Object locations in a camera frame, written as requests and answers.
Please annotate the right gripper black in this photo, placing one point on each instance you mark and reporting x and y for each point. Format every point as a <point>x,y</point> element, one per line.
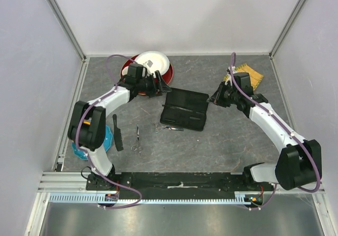
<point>214,98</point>

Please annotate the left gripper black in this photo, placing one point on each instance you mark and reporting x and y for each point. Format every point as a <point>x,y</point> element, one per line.
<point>164,88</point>

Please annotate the black zip tool case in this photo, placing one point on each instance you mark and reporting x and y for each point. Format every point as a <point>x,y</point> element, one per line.
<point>186,109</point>

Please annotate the silver hair scissors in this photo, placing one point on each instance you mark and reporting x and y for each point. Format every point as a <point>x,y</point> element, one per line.
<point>136,147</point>

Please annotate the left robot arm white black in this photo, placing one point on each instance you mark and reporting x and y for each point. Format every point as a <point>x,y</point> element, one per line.
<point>87,127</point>

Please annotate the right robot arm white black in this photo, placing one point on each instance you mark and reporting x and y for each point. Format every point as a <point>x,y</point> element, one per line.
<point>299,162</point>

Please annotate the red round tray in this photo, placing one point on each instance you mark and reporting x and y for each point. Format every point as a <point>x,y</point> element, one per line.
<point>168,76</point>

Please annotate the white paper plate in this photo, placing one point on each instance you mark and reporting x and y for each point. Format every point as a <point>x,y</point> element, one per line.
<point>154,61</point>

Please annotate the yellow woven bamboo basket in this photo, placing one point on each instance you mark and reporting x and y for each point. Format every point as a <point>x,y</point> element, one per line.
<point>255,77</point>

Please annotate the blue dotted plate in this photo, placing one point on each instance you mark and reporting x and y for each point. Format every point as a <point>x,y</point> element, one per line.
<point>108,142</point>

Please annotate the black handled comb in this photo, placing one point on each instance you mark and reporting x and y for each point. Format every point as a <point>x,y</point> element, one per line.
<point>117,135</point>

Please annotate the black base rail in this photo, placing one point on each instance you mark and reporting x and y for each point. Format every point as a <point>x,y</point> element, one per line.
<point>188,185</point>

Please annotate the grey slotted cable duct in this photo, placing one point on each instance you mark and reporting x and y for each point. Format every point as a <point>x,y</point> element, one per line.
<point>102,198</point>

